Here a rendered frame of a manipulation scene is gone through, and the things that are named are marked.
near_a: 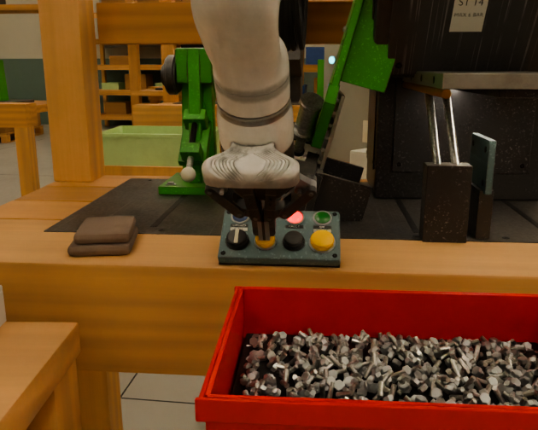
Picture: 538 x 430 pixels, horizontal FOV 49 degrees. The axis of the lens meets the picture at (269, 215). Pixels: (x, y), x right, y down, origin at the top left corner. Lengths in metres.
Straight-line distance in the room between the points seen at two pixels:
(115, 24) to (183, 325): 0.86
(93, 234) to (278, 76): 0.37
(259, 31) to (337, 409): 0.28
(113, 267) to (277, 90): 0.34
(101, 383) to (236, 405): 1.18
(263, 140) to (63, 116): 0.89
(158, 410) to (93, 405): 0.55
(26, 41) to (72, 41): 11.19
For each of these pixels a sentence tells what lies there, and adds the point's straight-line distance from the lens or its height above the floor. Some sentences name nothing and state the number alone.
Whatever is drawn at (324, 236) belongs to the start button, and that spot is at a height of 0.94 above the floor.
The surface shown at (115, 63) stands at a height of 1.16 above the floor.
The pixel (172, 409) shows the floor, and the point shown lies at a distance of 2.13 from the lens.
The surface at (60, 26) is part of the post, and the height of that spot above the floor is 1.22.
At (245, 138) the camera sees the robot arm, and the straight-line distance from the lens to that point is 0.56.
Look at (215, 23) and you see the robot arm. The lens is 0.47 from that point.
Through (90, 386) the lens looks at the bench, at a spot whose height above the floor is 0.36.
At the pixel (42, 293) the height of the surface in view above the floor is 0.86.
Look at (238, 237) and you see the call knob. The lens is 0.72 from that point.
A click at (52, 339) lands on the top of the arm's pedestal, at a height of 0.85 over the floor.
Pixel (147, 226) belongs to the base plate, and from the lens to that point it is 0.92.
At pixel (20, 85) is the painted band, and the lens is 12.66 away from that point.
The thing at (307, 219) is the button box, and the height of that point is 0.95.
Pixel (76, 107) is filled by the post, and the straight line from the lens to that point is 1.38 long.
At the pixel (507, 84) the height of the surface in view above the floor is 1.12.
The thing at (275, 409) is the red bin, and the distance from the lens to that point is 0.42.
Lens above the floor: 1.14
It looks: 14 degrees down
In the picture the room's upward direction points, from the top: straight up
